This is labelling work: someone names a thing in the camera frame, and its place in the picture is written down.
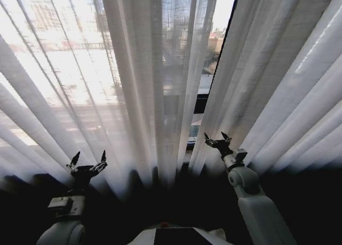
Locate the white sheer curtain panel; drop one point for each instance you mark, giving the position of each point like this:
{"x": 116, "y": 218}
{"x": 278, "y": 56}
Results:
{"x": 270, "y": 79}
{"x": 88, "y": 84}

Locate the dark window frame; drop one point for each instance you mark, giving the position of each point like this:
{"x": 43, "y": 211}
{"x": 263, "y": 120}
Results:
{"x": 211, "y": 76}

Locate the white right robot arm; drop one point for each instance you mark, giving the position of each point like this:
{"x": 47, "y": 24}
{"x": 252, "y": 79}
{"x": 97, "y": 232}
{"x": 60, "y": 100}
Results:
{"x": 253, "y": 199}

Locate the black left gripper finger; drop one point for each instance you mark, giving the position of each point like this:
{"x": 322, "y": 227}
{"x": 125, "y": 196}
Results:
{"x": 101, "y": 163}
{"x": 73, "y": 162}

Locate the white robot front shell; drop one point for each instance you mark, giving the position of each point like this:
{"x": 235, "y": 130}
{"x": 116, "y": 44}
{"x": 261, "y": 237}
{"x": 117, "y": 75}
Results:
{"x": 179, "y": 235}

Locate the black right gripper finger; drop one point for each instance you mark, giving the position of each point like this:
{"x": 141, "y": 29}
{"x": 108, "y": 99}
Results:
{"x": 209, "y": 140}
{"x": 226, "y": 138}

